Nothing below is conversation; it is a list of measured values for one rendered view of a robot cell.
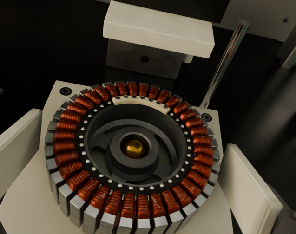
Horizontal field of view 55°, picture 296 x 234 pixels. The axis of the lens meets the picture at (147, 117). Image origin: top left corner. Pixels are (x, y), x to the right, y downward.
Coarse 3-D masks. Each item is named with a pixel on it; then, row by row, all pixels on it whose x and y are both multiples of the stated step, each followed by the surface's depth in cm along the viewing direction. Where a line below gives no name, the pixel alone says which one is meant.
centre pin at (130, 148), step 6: (126, 144) 19; (132, 144) 19; (138, 144) 19; (126, 150) 18; (132, 150) 18; (138, 150) 18; (144, 150) 19; (132, 156) 18; (138, 156) 18; (144, 156) 19
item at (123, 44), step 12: (108, 48) 27; (120, 48) 27; (132, 48) 27; (144, 48) 27; (156, 48) 27; (108, 60) 29; (120, 60) 28; (132, 60) 28; (144, 60) 28; (156, 60) 28; (168, 60) 28; (180, 60) 28; (144, 72) 29; (156, 72) 29; (168, 72) 29
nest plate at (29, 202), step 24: (48, 120) 22; (216, 120) 25; (24, 168) 19; (24, 192) 18; (48, 192) 18; (216, 192) 20; (0, 216) 17; (24, 216) 17; (48, 216) 17; (216, 216) 19
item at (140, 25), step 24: (120, 0) 16; (144, 0) 16; (168, 0) 16; (192, 0) 16; (216, 0) 15; (120, 24) 15; (144, 24) 15; (168, 24) 15; (192, 24) 16; (168, 48) 15; (192, 48) 15
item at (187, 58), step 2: (186, 54) 29; (188, 54) 28; (184, 56) 29; (186, 56) 29; (188, 56) 29; (190, 56) 29; (192, 56) 29; (184, 58) 29; (186, 58) 29; (188, 58) 29; (190, 58) 29; (184, 60) 29; (186, 60) 29; (188, 60) 29; (190, 60) 29; (182, 62) 30; (184, 62) 29; (186, 62) 29; (188, 62) 29; (190, 62) 29; (182, 64) 30; (184, 64) 30; (186, 64) 30; (188, 64) 30
